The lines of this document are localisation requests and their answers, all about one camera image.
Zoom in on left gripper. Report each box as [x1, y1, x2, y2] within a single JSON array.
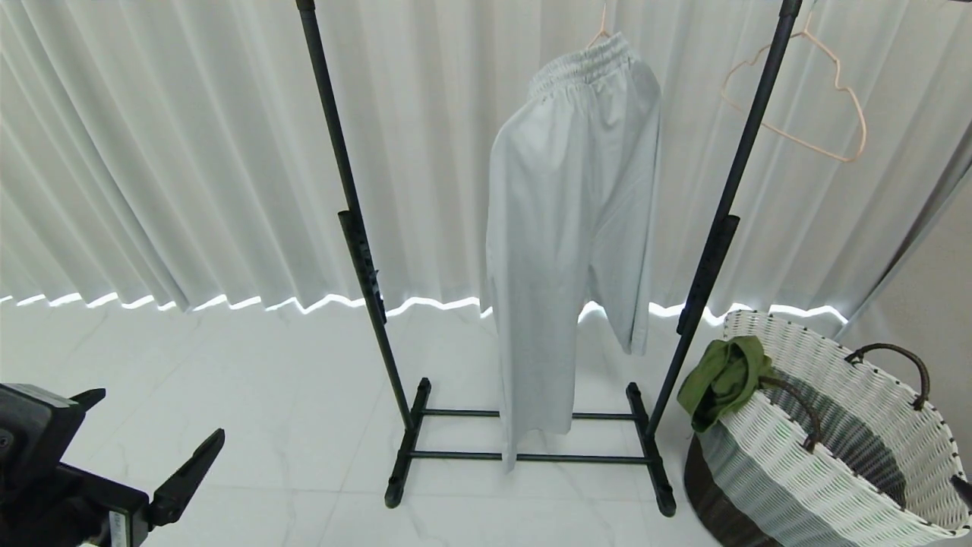
[[0, 387, 227, 547]]

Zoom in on pale grey shorts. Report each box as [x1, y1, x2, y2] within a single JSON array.
[[484, 32, 663, 473]]

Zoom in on pink clothes hanger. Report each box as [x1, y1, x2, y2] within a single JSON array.
[[719, 0, 868, 163], [585, 0, 613, 49]]

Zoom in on white laundry basket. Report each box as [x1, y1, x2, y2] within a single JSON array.
[[683, 309, 972, 547]]

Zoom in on black clothes rack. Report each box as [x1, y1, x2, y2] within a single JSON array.
[[295, 0, 804, 518]]

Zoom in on green garment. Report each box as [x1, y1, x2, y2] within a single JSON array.
[[676, 335, 777, 435]]

